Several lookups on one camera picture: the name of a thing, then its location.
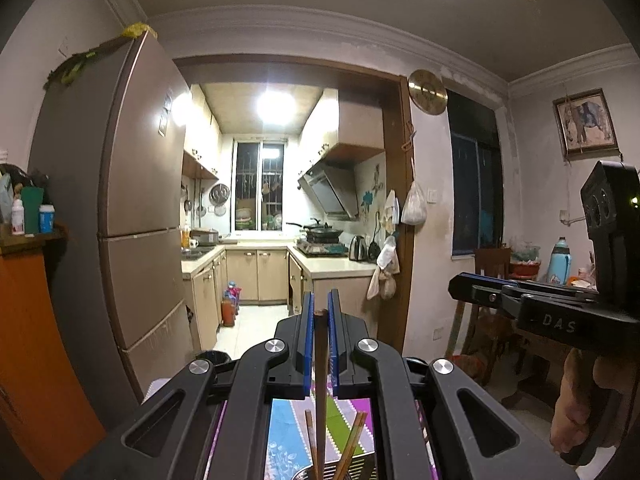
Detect kitchen window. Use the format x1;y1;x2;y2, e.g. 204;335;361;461
232;137;289;234

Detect yellow green cloth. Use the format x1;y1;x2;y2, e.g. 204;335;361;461
44;22;159;89

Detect wooden chair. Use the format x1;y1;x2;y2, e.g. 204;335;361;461
451;247;515;361

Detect beige lower kitchen cabinets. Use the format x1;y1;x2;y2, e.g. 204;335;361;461
182;245;381;351

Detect kitchen ceiling light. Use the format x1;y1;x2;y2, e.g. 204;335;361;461
255;87;297;128

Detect dark room window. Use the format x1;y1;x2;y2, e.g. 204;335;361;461
446;89;505;260

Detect orange wooden cabinet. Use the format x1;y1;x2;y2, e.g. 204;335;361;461
0;232;109;479

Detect metal range hood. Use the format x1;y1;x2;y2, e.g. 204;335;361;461
297;160;361;221

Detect framed elephant picture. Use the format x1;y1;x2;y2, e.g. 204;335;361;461
551;88;621;161

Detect blue perforated utensil holder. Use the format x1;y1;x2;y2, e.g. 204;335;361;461
290;452;382;480

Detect dark brown chopstick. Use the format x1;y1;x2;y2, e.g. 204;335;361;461
312;310;330;467

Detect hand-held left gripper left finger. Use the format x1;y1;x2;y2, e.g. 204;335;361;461
65;292;315;480

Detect red basket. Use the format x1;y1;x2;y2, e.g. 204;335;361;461
510;245;544;279

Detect beige kitchen cabinets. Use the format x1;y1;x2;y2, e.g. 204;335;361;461
182;245;381;351
182;85;389;181

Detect blue green thermos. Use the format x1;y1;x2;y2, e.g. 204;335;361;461
547;236;574;286

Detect tan bamboo chopstick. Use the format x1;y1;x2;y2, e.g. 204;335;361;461
331;410;369;480
304;409;319;480

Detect gas stove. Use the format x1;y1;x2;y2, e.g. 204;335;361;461
295;241;349;258

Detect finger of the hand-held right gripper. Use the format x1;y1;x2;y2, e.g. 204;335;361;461
456;272;597;297
448;277;597;319

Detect black wok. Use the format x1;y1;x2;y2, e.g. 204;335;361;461
286;217;345;244

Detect green container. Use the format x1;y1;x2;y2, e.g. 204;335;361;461
21;186;46;235

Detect gold wall clock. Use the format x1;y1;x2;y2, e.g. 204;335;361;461
407;69;449;116

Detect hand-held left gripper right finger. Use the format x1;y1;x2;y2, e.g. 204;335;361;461
327;289;577;480

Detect person's right hand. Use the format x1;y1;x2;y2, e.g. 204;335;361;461
549;348;610;454

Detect beige upper kitchen cabinets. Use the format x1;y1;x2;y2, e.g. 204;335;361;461
182;85;389;181

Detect silver refrigerator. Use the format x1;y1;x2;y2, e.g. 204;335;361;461
27;30;197;404

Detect white plastic bag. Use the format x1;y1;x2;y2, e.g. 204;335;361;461
401;160;429;226

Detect floral striped tablecloth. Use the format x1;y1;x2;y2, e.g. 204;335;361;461
212;380;442;480

